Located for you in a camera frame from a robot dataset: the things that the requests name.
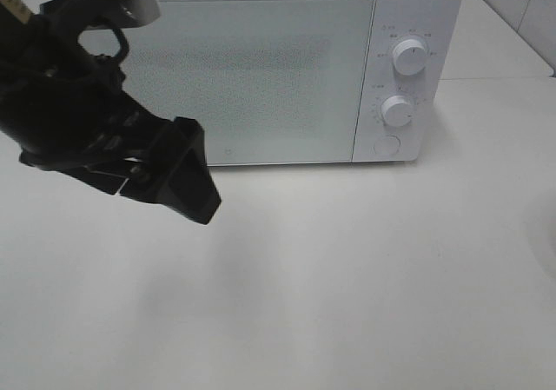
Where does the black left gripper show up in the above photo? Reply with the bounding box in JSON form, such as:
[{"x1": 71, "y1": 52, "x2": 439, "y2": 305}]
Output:
[{"x1": 17, "y1": 0, "x2": 161, "y2": 155}]

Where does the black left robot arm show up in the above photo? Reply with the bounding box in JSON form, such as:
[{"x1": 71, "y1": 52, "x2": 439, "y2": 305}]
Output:
[{"x1": 1, "y1": 0, "x2": 160, "y2": 154}]

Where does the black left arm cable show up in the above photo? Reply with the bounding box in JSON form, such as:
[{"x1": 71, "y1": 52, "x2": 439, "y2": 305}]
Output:
[{"x1": 97, "y1": 27, "x2": 130, "y2": 65}]

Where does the round white door-release button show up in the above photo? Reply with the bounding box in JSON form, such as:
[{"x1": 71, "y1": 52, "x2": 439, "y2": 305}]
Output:
[{"x1": 374, "y1": 136, "x2": 400, "y2": 157}]

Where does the upper white power knob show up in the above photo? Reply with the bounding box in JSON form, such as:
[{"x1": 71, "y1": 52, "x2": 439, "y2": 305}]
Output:
[{"x1": 392, "y1": 36, "x2": 429, "y2": 76}]

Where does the white timer knob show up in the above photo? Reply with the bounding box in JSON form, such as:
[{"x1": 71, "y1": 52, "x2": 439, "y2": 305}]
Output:
[{"x1": 381, "y1": 96, "x2": 414, "y2": 128}]

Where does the white microwave oven body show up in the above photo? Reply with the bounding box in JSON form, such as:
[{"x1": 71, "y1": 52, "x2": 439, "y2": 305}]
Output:
[{"x1": 56, "y1": 0, "x2": 462, "y2": 175}]

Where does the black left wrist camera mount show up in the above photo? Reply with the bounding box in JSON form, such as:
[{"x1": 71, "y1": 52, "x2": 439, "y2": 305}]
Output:
[{"x1": 19, "y1": 117, "x2": 222, "y2": 225}]

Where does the white microwave door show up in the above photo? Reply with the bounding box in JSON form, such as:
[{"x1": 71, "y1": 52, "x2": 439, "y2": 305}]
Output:
[{"x1": 123, "y1": 0, "x2": 374, "y2": 165}]

